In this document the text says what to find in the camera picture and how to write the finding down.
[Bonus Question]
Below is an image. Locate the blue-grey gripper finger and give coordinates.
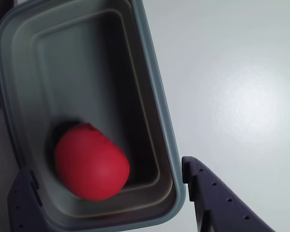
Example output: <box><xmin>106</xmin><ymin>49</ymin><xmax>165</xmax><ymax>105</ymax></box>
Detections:
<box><xmin>181</xmin><ymin>156</ymin><xmax>277</xmax><ymax>232</ymax></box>
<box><xmin>7</xmin><ymin>168</ymin><xmax>48</xmax><ymax>232</ymax></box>

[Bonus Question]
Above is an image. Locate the grey plastic container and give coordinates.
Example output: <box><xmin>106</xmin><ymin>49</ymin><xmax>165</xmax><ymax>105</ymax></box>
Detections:
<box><xmin>0</xmin><ymin>0</ymin><xmax>187</xmax><ymax>232</ymax></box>

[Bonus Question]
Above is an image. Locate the red ball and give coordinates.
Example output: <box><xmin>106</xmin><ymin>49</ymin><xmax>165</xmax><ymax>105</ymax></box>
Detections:
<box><xmin>54</xmin><ymin>122</ymin><xmax>131</xmax><ymax>202</ymax></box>

